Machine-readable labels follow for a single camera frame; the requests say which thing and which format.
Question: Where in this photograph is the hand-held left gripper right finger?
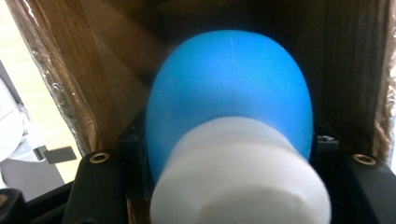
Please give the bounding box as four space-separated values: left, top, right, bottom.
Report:
310 133 396 224

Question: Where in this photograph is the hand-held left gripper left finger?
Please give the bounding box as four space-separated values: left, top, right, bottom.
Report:
62 110 156 224

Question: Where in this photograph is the blue cardboard box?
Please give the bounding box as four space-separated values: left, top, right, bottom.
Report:
5 0 396 224

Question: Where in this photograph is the blue bottle with white cap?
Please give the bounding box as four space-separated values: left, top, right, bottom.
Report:
145 29 332 224

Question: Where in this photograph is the black tape piece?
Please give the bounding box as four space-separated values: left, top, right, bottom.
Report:
33 145 78 165

